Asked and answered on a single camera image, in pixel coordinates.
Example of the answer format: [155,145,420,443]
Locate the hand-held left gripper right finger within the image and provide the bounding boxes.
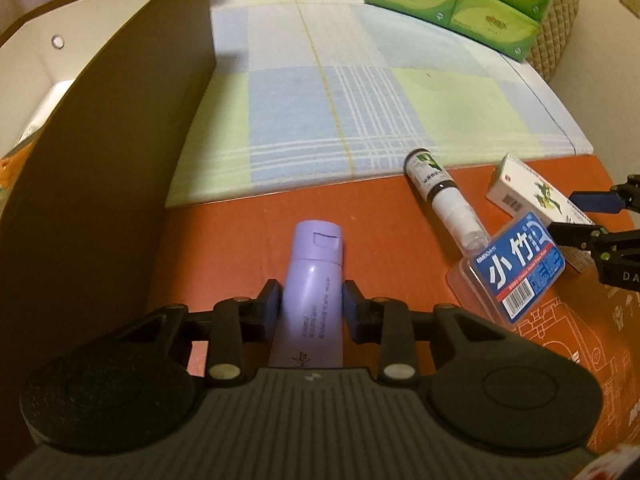
[341,280,501,387]

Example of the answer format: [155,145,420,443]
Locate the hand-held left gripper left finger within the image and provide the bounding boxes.
[119,278,282,387]

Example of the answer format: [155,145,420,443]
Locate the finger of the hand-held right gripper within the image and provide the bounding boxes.
[569,174,640,216]
[547,222,640,262]

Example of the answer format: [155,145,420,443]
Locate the purple tube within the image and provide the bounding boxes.
[267,220,346,368]

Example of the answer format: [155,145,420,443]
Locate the white medicine box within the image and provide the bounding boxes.
[486,153,596,226]

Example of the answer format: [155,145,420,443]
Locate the large brown white-lined box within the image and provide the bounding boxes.
[0,0,218,461]

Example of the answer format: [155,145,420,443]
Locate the clear case with blue label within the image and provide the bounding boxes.
[446,210,567,328]

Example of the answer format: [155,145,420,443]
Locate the orange cardboard box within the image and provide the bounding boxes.
[147,155,640,461]

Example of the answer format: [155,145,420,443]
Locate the small spray bottle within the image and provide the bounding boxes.
[405,148,488,253]

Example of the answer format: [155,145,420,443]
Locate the beige quilted cushion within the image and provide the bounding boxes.
[525,0,581,83]

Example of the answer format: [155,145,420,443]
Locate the pastel plaid cloth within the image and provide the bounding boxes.
[164,0,595,209]

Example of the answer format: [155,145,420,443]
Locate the stack of green tissue packets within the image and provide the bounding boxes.
[364,0,568,63]

